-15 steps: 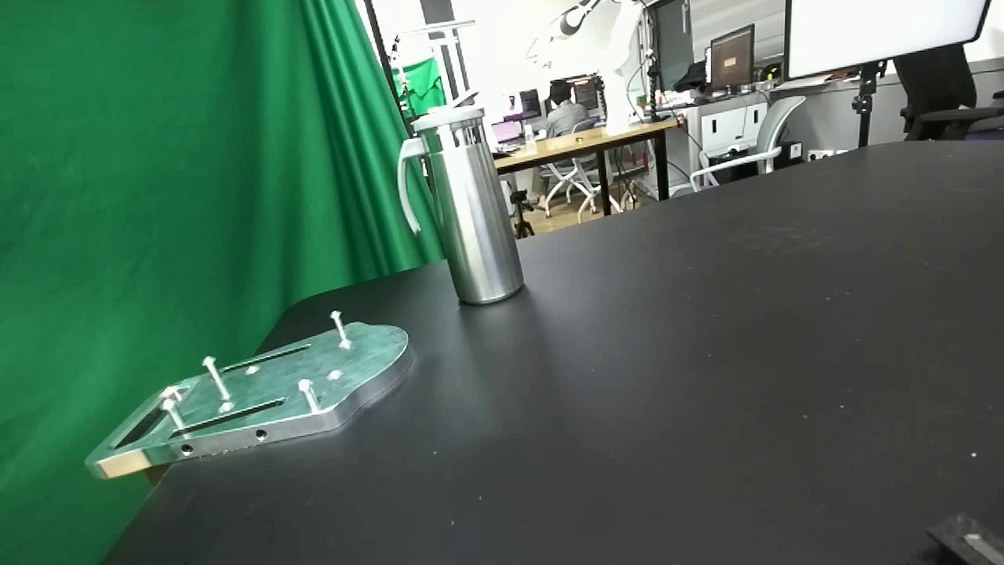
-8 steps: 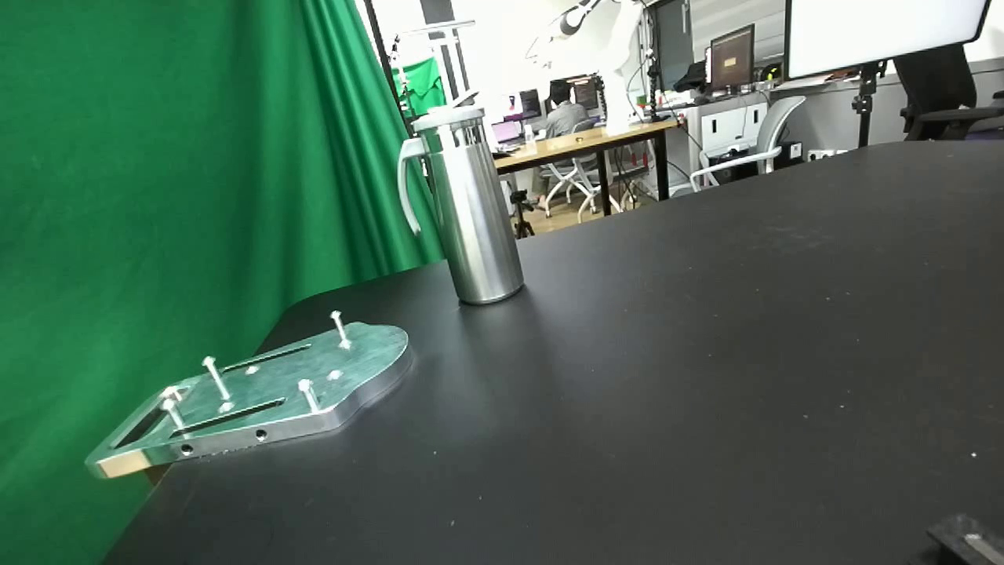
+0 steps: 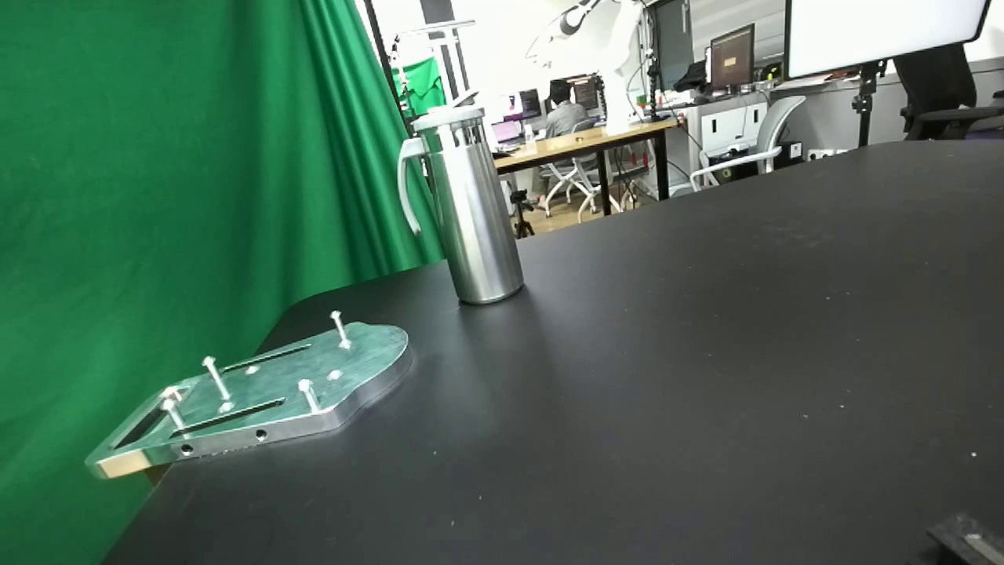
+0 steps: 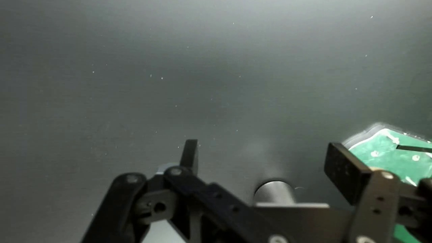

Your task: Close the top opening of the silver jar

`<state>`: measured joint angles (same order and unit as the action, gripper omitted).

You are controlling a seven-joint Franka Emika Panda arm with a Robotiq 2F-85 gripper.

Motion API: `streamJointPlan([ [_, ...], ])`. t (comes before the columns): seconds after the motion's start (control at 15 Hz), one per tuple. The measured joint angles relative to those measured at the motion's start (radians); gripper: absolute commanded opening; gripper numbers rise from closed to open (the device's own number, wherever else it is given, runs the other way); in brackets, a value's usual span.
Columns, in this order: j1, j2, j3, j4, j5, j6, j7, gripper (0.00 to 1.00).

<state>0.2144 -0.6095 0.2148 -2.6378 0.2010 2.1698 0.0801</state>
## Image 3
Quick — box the silver bolt on plate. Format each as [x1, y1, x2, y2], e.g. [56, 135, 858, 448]
[330, 309, 355, 355]
[200, 355, 236, 412]
[157, 387, 189, 434]
[296, 377, 322, 417]

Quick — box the large white panel screen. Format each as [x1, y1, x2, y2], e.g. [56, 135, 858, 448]
[783, 0, 994, 83]

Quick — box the black office chair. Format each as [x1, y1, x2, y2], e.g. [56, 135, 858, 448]
[895, 44, 1004, 144]

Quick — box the black tripod stand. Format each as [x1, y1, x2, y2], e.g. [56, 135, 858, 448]
[851, 60, 884, 152]

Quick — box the silver metal jar with handle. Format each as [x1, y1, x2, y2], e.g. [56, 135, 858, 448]
[396, 104, 527, 309]

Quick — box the wooden desk with black legs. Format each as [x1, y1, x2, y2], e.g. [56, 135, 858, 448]
[491, 115, 685, 219]

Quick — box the green fabric backdrop curtain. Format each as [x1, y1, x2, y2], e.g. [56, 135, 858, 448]
[0, 0, 444, 565]

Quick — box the white office chair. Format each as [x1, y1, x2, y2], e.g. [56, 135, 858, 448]
[537, 154, 609, 217]

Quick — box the dark computer monitor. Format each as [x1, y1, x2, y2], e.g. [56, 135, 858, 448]
[707, 21, 760, 94]

